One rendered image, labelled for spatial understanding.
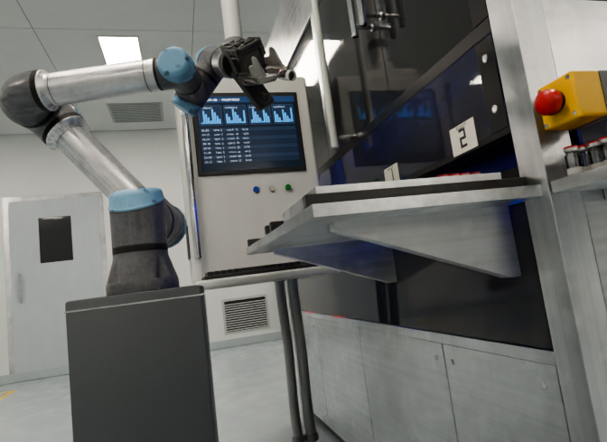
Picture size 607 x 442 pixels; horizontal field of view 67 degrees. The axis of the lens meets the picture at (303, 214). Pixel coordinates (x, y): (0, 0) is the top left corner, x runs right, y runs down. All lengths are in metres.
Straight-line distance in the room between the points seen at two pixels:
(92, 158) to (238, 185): 0.59
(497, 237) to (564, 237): 0.11
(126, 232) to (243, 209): 0.70
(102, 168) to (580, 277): 1.05
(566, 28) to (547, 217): 0.35
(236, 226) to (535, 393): 1.07
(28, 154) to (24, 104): 5.43
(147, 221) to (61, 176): 5.50
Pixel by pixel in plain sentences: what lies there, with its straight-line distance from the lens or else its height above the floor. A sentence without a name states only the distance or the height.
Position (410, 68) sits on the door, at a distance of 1.24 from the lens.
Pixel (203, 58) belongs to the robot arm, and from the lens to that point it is 1.27.
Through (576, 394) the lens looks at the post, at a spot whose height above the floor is 0.54.
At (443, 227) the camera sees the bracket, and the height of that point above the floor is 0.83.
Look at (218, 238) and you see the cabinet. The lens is 1.64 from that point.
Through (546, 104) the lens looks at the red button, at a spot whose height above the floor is 0.99.
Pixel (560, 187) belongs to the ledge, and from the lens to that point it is 0.84.
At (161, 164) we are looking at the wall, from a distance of 6.40.
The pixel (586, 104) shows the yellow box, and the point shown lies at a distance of 0.82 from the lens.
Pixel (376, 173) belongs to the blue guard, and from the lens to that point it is 1.40.
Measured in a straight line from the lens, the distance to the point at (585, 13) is 1.05.
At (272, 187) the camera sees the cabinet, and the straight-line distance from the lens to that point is 1.69.
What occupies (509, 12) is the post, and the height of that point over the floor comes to 1.18.
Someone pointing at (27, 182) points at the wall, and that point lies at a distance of 6.59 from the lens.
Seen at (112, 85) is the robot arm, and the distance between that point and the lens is 1.17.
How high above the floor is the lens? 0.78
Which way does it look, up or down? 8 degrees up
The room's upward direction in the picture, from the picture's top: 7 degrees counter-clockwise
